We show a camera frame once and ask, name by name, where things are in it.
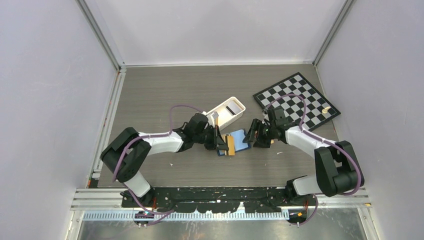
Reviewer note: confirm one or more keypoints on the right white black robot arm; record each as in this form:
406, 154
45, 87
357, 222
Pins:
337, 171

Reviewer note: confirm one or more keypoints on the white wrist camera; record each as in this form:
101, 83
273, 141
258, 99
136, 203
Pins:
212, 117
265, 112

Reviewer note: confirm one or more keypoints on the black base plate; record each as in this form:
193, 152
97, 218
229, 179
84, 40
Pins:
264, 199

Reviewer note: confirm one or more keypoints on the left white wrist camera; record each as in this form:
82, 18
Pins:
212, 117

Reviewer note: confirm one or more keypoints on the aluminium frame rail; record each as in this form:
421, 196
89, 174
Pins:
97, 199

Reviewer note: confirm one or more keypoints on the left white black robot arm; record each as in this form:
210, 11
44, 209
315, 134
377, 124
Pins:
125, 155

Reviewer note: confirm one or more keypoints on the blue card holder wallet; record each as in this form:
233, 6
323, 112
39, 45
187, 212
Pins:
238, 143

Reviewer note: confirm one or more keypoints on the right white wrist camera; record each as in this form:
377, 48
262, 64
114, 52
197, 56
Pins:
265, 112

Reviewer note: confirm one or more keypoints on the beige chess piece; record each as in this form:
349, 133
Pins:
325, 110

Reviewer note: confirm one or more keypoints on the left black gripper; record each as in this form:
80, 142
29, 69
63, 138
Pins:
217, 140

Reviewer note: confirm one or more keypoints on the silver card at tray end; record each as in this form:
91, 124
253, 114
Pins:
234, 108

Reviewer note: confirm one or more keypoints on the black white chessboard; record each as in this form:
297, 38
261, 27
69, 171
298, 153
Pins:
299, 98

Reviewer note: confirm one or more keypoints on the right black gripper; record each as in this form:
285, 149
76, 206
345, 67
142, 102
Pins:
255, 126

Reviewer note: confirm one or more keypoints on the white plastic tray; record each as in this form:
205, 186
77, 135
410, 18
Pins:
225, 117

